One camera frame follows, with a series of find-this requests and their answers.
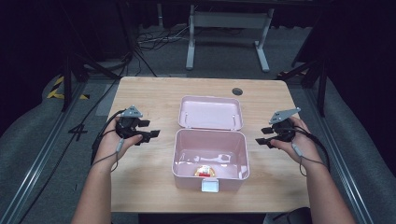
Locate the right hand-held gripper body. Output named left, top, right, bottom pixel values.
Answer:
left=268, top=106, right=303, bottom=143

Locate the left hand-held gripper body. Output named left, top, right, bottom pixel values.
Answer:
left=115, top=105, right=145, bottom=140

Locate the pink plastic box with lid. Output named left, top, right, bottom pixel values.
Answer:
left=171, top=94, right=251, bottom=193

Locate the person's right hand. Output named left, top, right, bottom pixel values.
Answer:
left=269, top=116, right=328, bottom=172

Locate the person's left hand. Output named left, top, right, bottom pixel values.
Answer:
left=92, top=118, right=145, bottom=173

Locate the black tripod stand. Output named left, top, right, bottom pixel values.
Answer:
left=277, top=58, right=329, bottom=119
left=60, top=46, right=138, bottom=113

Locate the black cross floor tape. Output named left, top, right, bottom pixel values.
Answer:
left=67, top=123, right=89, bottom=142

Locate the small red yellow toy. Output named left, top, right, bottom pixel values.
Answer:
left=193, top=164, right=216, bottom=178

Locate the yellow black floor tape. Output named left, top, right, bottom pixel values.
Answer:
left=46, top=76, right=92, bottom=102

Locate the dark round object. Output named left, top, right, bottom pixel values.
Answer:
left=263, top=206, right=313, bottom=224

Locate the grey wrist cord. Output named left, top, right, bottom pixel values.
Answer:
left=92, top=137, right=125, bottom=174
left=291, top=142, right=330, bottom=178

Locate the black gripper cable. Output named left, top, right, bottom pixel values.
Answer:
left=90, top=108, right=126, bottom=166
left=290, top=125, right=332, bottom=173

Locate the bundle of black floor cables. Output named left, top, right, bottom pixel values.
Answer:
left=135, top=25, right=191, bottom=52

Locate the metal floor rail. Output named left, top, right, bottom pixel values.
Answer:
left=303, top=86, right=375, bottom=224
left=0, top=83, right=89, bottom=224

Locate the white metal table frame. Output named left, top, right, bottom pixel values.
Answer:
left=185, top=4, right=276, bottom=74

